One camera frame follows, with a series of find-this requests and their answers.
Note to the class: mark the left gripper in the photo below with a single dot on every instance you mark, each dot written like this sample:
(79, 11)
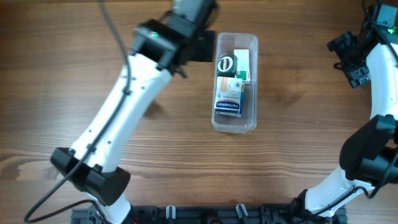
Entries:
(203, 45)

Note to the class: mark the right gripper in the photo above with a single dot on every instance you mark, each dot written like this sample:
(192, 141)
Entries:
(348, 58)

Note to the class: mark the dark green small box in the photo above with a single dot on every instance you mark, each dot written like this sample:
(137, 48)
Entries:
(226, 66)

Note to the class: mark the white green medicine box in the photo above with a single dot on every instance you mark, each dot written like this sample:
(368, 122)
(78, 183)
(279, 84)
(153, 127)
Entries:
(243, 65)

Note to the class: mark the blue medicine box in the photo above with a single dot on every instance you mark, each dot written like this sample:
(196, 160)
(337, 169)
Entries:
(242, 99)

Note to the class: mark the white Hansaplast plaster box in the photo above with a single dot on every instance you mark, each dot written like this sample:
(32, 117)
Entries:
(227, 96)

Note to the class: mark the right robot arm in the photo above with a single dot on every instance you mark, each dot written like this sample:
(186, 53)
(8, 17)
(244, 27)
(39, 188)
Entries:
(366, 162)

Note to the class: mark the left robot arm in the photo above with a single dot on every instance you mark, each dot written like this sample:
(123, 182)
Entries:
(158, 51)

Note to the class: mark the clear plastic container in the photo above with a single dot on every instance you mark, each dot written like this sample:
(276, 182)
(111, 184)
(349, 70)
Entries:
(226, 43)

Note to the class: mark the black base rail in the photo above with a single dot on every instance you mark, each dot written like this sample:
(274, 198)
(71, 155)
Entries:
(265, 214)

